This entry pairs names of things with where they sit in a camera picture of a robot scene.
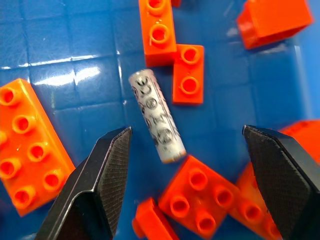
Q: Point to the white cylindrical battery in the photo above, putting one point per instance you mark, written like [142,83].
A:
[157,117]

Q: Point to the orange studded brick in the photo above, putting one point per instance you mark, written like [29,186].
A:
[250,207]

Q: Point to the upturned hollow orange brick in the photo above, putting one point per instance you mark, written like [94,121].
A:
[273,21]

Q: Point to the orange four-stud brick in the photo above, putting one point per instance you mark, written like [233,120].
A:
[197,197]

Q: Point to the orange two-stud brick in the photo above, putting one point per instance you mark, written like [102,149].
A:
[188,75]

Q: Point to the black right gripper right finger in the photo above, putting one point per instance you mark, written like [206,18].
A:
[282,180]

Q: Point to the large orange eight-stud brick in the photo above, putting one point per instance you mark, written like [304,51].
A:
[27,150]

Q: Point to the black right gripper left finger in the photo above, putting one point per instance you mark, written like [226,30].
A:
[100,185]

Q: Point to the long orange building brick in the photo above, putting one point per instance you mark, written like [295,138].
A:
[158,32]

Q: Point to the blue plastic bin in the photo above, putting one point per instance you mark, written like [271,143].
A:
[82,75]

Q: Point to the small orange brick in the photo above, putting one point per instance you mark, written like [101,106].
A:
[152,222]

